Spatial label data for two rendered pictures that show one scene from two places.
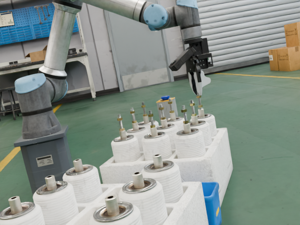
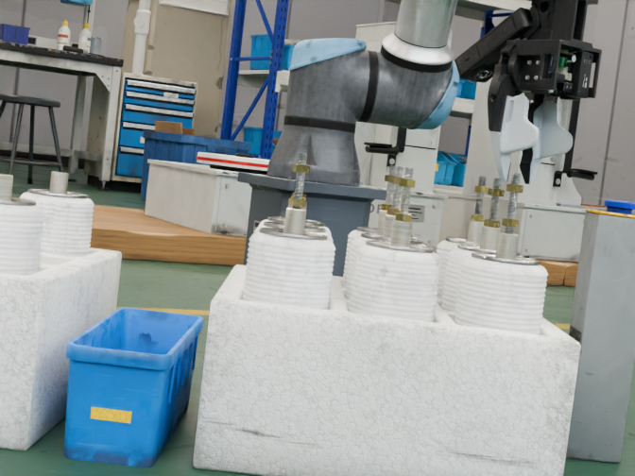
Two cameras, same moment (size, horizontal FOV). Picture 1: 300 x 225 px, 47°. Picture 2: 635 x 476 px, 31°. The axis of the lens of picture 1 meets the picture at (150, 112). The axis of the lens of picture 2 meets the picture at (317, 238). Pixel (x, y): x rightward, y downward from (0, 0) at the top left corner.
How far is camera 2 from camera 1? 1.45 m
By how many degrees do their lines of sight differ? 67
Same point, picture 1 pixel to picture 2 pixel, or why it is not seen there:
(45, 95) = (322, 89)
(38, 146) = (263, 195)
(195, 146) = (253, 267)
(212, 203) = (73, 365)
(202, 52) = (551, 37)
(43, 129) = (282, 161)
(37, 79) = (315, 45)
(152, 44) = not seen: outside the picture
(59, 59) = (411, 15)
